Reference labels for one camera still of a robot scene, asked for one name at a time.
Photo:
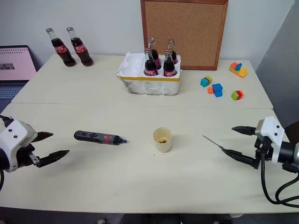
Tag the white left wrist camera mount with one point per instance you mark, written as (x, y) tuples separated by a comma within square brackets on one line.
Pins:
[(15, 137)]

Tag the grey electric screwdriver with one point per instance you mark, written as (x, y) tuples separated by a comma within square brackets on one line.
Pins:
[(98, 137)]

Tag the teal green orange block stack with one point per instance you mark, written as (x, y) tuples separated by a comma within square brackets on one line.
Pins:
[(206, 81)]

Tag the wood-framed cork board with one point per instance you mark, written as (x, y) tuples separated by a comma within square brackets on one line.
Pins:
[(187, 32)]

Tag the thin metal screwdriver bit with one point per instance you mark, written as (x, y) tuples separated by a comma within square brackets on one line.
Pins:
[(212, 142)]

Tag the glass cola bottle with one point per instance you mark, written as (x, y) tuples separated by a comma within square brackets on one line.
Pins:
[(80, 49), (61, 50), (169, 67), (149, 66), (173, 56), (154, 57)]

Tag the white foam bottle box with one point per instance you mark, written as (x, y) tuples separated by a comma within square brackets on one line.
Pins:
[(151, 85)]

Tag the green red orange block stack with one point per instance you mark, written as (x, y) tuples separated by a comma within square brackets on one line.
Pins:
[(237, 95)]

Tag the grey panel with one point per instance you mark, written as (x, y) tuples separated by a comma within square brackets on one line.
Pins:
[(280, 70)]

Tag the small orange block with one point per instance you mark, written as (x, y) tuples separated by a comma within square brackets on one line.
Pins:
[(210, 90)]

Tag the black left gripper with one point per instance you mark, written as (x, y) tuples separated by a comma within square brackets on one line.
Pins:
[(25, 159)]

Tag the cream plastic cup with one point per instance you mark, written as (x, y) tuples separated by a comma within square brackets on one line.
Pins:
[(162, 143)]

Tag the yellow orange blue block stack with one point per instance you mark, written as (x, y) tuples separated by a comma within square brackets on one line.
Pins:
[(238, 70)]

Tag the laptop with pink screen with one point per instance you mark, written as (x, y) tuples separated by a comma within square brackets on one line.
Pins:
[(14, 65)]

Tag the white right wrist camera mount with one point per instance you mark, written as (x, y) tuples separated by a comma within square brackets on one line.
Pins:
[(272, 134)]

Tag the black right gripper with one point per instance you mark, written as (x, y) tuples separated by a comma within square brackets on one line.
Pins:
[(262, 149)]

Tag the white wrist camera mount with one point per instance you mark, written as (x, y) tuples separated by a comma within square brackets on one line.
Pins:
[(272, 134), (15, 137)]

